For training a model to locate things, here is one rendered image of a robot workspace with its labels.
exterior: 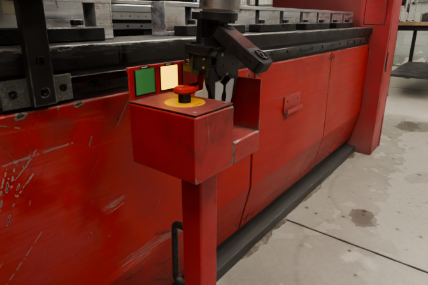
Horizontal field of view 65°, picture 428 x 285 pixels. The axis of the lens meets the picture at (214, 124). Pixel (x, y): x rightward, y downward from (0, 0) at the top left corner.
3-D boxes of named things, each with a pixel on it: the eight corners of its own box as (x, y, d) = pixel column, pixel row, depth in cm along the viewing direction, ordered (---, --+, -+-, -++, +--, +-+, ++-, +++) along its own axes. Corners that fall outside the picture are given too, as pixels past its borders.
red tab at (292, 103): (287, 114, 136) (288, 98, 134) (283, 114, 138) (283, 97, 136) (302, 107, 148) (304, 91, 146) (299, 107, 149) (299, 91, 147)
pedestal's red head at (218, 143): (196, 186, 54) (194, 76, 49) (132, 162, 64) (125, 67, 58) (258, 150, 70) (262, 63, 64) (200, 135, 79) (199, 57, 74)
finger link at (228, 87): (208, 113, 73) (211, 71, 70) (230, 119, 70) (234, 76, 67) (199, 116, 71) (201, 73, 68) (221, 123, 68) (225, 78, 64)
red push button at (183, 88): (185, 109, 56) (185, 88, 55) (168, 106, 59) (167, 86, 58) (200, 105, 59) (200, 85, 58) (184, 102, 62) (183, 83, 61)
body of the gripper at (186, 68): (206, 69, 72) (210, 10, 67) (240, 77, 67) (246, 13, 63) (182, 74, 66) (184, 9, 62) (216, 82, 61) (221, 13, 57)
